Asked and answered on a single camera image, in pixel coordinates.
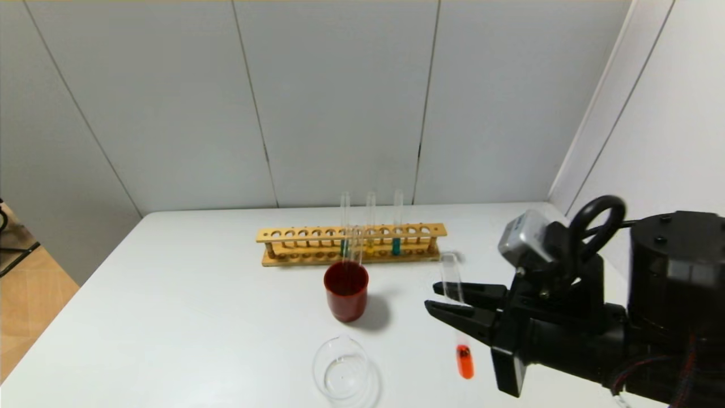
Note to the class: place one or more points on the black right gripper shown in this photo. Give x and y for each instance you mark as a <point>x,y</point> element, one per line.
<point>511,334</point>

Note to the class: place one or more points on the blue liquid glass test tube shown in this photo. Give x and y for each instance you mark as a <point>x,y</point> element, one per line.
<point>344,215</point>
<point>396,246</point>

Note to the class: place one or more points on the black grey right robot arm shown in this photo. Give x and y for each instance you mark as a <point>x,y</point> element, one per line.
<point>674,306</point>

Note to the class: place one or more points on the yellow liquid glass test tube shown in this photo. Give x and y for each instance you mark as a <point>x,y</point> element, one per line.
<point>370,245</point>

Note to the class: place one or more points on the empty clear glass test tube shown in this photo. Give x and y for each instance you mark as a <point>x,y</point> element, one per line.
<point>353,249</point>
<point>359,249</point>

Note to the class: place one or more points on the wooden test tube rack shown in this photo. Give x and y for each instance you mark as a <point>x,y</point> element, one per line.
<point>317,256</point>

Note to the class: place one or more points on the red cup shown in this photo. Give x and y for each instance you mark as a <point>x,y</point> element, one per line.
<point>346,294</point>

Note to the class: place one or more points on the clear glass beaker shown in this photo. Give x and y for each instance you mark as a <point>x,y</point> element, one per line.
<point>342,371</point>

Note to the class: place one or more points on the black metal stand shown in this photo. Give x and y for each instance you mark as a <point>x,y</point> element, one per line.
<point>14,252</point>

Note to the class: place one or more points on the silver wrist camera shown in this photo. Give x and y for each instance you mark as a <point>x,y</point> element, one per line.
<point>524,238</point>

